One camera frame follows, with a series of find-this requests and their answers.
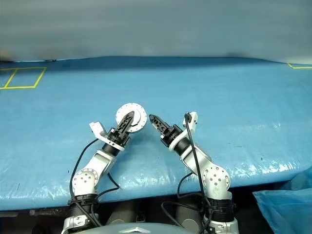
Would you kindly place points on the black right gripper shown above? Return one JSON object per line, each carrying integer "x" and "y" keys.
{"x": 173, "y": 135}

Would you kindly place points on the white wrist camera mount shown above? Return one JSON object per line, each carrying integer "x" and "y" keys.
{"x": 96, "y": 127}
{"x": 193, "y": 122}

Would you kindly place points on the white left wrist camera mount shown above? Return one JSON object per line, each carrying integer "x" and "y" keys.
{"x": 96, "y": 127}

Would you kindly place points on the yellow tape rectangle outline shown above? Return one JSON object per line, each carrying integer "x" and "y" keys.
{"x": 41, "y": 76}

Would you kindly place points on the grey robot torso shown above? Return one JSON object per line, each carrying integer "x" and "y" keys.
{"x": 151, "y": 229}

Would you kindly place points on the blue table cover sheet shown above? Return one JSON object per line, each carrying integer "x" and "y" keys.
{"x": 219, "y": 97}

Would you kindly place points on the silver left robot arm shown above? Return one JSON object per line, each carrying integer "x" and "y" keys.
{"x": 97, "y": 163}

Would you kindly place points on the yellow tape corner marking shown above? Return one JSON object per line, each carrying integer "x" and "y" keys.
{"x": 303, "y": 67}

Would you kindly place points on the light blue plastic sheet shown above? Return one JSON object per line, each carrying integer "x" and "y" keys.
{"x": 285, "y": 212}

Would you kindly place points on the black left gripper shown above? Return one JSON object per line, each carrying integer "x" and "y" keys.
{"x": 118, "y": 139}

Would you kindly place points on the silver motor lid circuit board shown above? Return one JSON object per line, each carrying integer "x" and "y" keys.
{"x": 124, "y": 109}

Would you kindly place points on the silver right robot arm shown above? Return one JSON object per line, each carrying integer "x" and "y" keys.
{"x": 203, "y": 161}

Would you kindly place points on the dark rounded shape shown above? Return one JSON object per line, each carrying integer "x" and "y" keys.
{"x": 187, "y": 214}
{"x": 123, "y": 212}

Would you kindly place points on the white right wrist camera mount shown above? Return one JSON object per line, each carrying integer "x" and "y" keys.
{"x": 193, "y": 122}

